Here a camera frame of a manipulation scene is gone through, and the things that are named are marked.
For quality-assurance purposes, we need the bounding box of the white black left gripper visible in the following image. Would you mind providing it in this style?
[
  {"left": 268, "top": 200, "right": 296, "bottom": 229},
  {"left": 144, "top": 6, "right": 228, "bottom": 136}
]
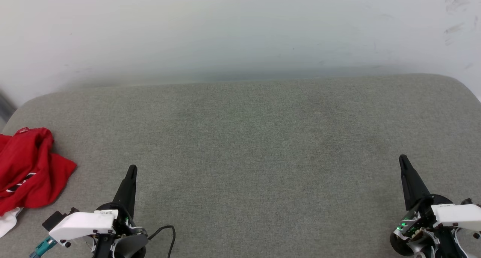
[{"left": 48, "top": 164, "right": 149, "bottom": 258}]

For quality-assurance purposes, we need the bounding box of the grey fabric sofa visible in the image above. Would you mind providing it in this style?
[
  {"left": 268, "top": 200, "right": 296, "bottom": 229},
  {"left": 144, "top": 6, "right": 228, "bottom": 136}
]
[{"left": 0, "top": 73, "right": 481, "bottom": 258}]

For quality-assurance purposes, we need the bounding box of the teal cable connector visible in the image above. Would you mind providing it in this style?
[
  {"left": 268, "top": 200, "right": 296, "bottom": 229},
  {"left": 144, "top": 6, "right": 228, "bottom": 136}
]
[{"left": 29, "top": 236, "right": 57, "bottom": 258}]

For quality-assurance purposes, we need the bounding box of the red white basketball jersey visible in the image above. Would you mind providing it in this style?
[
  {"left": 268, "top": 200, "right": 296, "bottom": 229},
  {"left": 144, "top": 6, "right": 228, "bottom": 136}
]
[{"left": 0, "top": 127, "right": 77, "bottom": 238}]

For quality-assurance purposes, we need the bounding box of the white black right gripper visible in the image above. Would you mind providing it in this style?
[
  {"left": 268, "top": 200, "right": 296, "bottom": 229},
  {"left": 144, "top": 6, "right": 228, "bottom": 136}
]
[{"left": 391, "top": 155, "right": 481, "bottom": 258}]

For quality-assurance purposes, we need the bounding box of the thin black cable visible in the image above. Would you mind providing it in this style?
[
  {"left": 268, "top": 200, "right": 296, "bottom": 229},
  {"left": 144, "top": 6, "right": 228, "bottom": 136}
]
[{"left": 147, "top": 225, "right": 176, "bottom": 258}]

